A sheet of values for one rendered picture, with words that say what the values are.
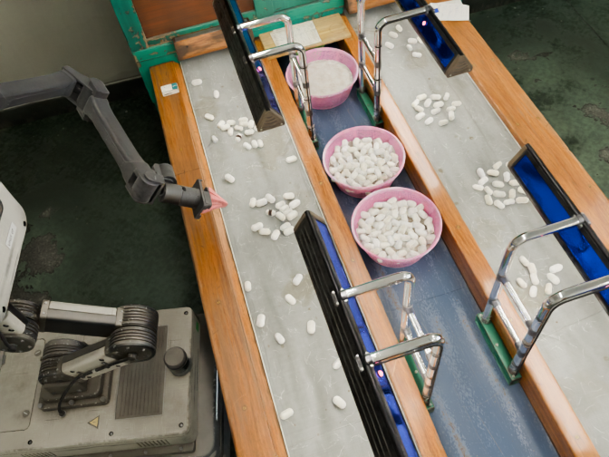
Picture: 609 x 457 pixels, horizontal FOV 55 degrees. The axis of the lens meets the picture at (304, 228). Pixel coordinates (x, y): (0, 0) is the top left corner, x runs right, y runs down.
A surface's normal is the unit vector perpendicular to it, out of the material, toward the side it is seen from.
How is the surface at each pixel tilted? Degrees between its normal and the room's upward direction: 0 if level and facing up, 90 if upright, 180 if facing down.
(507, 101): 0
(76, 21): 90
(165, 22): 90
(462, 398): 0
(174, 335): 0
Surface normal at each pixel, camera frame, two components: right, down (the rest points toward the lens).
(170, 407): -0.10, -0.56
